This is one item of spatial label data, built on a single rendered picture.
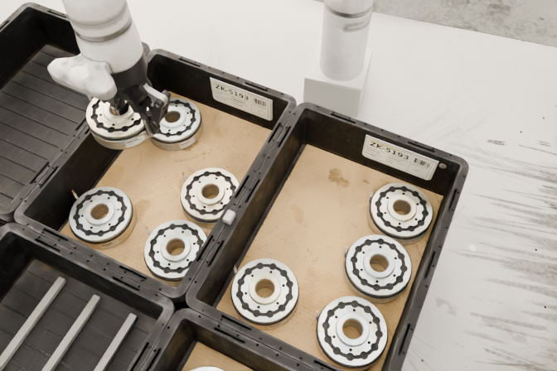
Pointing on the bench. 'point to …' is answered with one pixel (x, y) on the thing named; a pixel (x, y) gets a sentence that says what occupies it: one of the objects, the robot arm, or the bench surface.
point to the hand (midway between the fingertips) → (138, 119)
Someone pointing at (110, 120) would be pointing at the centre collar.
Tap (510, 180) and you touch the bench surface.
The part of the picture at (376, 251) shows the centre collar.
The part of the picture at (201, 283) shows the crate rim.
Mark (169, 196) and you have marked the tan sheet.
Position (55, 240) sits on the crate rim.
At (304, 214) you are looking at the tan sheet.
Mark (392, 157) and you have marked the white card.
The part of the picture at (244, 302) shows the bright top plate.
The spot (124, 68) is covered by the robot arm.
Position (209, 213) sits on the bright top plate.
